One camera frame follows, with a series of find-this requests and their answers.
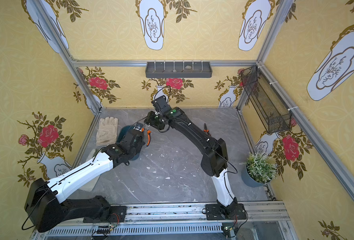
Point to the orange black long-nose pliers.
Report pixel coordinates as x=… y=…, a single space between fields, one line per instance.
x=206 y=130

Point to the aluminium front rail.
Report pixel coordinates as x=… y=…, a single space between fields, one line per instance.
x=266 y=220

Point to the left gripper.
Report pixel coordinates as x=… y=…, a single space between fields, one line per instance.
x=141 y=132

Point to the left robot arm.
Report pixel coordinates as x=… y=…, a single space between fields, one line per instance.
x=48 y=202

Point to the potted green plant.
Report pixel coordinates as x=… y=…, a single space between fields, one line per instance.
x=259 y=170

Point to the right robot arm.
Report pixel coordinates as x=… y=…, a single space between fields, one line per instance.
x=214 y=153

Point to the grey wall shelf tray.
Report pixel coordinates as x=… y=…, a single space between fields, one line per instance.
x=178 y=69

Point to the black wire mesh basket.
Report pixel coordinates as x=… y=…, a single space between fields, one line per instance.
x=269 y=106

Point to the beige work glove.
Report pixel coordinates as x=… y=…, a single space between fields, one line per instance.
x=107 y=131

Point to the teal plastic storage box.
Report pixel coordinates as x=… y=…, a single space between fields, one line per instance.
x=121 y=135

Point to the orange black combination pliers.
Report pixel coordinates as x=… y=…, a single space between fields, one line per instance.
x=147 y=133

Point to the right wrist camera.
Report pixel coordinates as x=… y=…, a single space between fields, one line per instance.
x=161 y=105

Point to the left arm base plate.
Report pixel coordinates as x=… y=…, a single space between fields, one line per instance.
x=116 y=214

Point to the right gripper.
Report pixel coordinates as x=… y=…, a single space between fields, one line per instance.
x=151 y=120

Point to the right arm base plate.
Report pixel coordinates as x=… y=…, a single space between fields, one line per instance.
x=219 y=212

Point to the aluminium corner frame post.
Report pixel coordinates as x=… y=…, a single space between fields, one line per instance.
x=278 y=20

